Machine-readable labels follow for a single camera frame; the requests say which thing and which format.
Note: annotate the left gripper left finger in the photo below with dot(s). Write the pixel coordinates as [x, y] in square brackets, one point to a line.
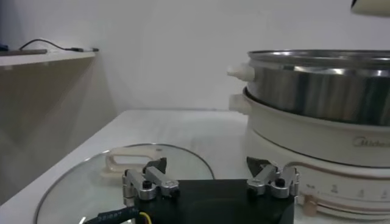
[158, 179]

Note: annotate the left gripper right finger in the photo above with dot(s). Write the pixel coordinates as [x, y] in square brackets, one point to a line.
[265, 175]

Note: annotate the glass pot lid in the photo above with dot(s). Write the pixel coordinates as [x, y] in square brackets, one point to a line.
[91, 182]

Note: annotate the steel steamer basket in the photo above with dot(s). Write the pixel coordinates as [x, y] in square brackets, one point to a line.
[320, 88]

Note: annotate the white electric cooker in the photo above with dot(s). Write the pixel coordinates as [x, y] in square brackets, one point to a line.
[320, 143]

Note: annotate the white side desk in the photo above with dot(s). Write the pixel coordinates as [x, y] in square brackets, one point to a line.
[39, 91]

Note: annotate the black smartphone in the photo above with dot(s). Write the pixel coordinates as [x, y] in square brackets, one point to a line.
[24, 52]

